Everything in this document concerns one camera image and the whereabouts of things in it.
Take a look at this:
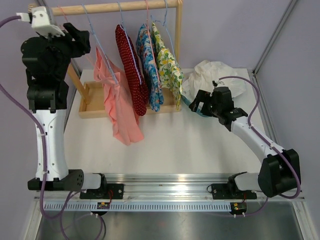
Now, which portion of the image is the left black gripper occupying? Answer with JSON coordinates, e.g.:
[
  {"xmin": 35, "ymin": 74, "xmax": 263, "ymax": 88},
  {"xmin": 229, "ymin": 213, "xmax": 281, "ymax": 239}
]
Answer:
[{"xmin": 38, "ymin": 22, "xmax": 90, "ymax": 79}]

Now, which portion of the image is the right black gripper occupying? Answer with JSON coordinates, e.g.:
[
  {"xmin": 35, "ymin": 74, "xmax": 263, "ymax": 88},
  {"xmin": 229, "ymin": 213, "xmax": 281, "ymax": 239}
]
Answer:
[{"xmin": 189, "ymin": 90, "xmax": 222, "ymax": 118}]

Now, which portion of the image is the white skirt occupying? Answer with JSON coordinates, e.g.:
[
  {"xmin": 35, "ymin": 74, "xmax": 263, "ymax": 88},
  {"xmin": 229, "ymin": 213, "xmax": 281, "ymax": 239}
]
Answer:
[{"xmin": 182, "ymin": 60, "xmax": 246, "ymax": 102}]

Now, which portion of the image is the light blue hanger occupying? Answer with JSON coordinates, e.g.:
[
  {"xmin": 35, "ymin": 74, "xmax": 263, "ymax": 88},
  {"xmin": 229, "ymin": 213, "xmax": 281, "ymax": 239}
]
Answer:
[
  {"xmin": 81, "ymin": 4, "xmax": 119, "ymax": 85},
  {"xmin": 116, "ymin": 0, "xmax": 142, "ymax": 86},
  {"xmin": 150, "ymin": 0, "xmax": 176, "ymax": 58}
]

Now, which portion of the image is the pink hanger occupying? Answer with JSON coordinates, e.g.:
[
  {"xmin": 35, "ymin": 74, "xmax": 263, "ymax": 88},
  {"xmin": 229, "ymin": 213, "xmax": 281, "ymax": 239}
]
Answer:
[
  {"xmin": 57, "ymin": 6, "xmax": 68, "ymax": 23},
  {"xmin": 144, "ymin": 0, "xmax": 159, "ymax": 79}
]

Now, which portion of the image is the red polka dot skirt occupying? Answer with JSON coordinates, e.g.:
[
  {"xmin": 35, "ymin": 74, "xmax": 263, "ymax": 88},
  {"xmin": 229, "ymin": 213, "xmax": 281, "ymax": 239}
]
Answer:
[{"xmin": 115, "ymin": 24, "xmax": 149, "ymax": 116}]

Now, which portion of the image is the blue floral skirt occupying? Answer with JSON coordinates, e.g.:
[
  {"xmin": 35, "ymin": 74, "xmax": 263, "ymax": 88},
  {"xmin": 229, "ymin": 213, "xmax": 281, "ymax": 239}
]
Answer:
[{"xmin": 135, "ymin": 23, "xmax": 164, "ymax": 112}]

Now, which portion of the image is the pink skirt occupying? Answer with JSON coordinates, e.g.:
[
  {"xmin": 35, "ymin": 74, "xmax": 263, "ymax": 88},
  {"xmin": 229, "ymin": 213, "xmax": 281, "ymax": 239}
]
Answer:
[{"xmin": 93, "ymin": 47, "xmax": 144, "ymax": 146}]

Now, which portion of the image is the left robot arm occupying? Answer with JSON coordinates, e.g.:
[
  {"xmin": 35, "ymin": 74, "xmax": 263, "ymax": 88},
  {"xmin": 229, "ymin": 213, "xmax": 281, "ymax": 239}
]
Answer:
[{"xmin": 20, "ymin": 22, "xmax": 109, "ymax": 199}]

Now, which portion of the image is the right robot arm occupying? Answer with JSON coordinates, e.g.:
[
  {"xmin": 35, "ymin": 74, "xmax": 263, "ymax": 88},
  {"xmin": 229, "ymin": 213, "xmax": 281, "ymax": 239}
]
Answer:
[{"xmin": 189, "ymin": 86, "xmax": 301, "ymax": 198}]

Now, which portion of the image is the yellow lemon print skirt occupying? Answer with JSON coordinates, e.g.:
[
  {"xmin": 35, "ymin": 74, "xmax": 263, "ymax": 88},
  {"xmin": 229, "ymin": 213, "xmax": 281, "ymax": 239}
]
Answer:
[{"xmin": 151, "ymin": 22, "xmax": 184, "ymax": 110}]

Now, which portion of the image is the teal plastic basin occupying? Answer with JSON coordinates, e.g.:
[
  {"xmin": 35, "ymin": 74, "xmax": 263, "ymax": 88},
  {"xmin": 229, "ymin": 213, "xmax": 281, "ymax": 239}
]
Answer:
[{"xmin": 181, "ymin": 95, "xmax": 213, "ymax": 118}]

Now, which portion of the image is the wooden clothes rack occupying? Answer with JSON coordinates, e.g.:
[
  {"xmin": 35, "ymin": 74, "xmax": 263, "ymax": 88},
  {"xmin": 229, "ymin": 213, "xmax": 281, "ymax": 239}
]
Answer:
[{"xmin": 27, "ymin": 0, "xmax": 183, "ymax": 120}]

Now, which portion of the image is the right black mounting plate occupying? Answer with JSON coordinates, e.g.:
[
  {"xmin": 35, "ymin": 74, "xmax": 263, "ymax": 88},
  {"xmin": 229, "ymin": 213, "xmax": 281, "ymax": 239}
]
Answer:
[{"xmin": 206, "ymin": 183, "xmax": 257, "ymax": 200}]

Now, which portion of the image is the black mounting plate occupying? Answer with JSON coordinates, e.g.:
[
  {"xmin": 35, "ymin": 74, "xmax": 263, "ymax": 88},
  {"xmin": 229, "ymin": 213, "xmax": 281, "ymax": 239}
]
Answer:
[
  {"xmin": 206, "ymin": 183, "xmax": 257, "ymax": 200},
  {"xmin": 79, "ymin": 183, "xmax": 125, "ymax": 200}
]

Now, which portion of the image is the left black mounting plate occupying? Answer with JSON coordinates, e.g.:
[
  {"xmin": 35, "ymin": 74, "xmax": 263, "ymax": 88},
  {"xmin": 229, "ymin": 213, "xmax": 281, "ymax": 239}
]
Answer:
[{"xmin": 79, "ymin": 183, "xmax": 125, "ymax": 200}]

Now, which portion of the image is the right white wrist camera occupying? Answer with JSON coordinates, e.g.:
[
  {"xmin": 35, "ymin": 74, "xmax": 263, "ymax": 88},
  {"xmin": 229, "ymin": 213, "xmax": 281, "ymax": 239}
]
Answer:
[{"xmin": 212, "ymin": 80, "xmax": 220, "ymax": 88}]

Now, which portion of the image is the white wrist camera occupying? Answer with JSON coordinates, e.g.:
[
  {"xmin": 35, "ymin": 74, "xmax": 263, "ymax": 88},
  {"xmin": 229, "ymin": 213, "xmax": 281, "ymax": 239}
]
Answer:
[
  {"xmin": 212, "ymin": 80, "xmax": 220, "ymax": 88},
  {"xmin": 16, "ymin": 6, "xmax": 65, "ymax": 39}
]

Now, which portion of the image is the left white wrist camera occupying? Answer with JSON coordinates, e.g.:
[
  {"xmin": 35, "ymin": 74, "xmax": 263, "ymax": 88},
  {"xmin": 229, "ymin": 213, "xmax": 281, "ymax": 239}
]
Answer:
[{"xmin": 16, "ymin": 6, "xmax": 65, "ymax": 39}]

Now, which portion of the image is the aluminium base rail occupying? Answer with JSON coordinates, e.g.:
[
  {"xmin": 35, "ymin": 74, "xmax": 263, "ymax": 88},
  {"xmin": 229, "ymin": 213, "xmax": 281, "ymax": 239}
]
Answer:
[{"xmin": 34, "ymin": 173, "xmax": 306, "ymax": 201}]

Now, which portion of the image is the white slotted cable duct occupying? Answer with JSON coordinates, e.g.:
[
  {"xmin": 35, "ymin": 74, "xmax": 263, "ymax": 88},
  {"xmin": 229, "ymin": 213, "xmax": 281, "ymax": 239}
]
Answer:
[{"xmin": 43, "ymin": 201, "xmax": 232, "ymax": 212}]

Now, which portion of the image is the aluminium frame post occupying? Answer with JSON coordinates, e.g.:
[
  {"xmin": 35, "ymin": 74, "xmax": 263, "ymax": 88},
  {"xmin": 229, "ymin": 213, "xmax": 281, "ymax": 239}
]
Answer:
[{"xmin": 252, "ymin": 0, "xmax": 299, "ymax": 77}]

